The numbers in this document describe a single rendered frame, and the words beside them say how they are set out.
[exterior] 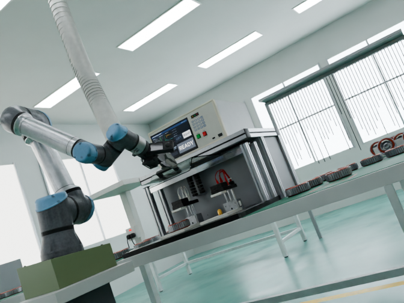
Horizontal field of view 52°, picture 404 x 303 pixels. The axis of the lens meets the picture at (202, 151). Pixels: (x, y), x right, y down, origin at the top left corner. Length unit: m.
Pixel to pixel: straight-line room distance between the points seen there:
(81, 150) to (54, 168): 0.27
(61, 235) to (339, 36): 7.37
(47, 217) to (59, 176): 0.23
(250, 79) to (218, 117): 6.84
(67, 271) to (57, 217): 0.19
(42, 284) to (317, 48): 7.46
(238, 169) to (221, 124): 0.26
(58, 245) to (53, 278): 0.12
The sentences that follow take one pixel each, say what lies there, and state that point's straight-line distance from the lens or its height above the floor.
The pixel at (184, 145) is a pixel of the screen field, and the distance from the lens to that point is 2.11.
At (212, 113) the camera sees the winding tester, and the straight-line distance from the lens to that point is 2.03.
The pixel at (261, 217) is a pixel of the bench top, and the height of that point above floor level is 0.73.
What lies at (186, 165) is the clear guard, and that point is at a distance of 1.81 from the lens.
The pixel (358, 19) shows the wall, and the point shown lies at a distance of 8.38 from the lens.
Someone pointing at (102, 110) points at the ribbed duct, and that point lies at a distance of 3.43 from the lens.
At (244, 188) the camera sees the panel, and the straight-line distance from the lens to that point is 2.11.
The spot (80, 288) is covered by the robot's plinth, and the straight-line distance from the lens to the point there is 1.45.
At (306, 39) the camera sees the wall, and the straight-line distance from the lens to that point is 8.54.
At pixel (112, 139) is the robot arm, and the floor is 1.19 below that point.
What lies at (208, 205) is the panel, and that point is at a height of 0.84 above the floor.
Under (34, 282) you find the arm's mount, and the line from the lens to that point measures 1.63.
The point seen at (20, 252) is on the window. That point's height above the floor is 1.22.
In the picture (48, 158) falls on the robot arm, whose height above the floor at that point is 1.24.
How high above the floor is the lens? 0.81
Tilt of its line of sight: 8 degrees up
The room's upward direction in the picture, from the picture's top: 21 degrees counter-clockwise
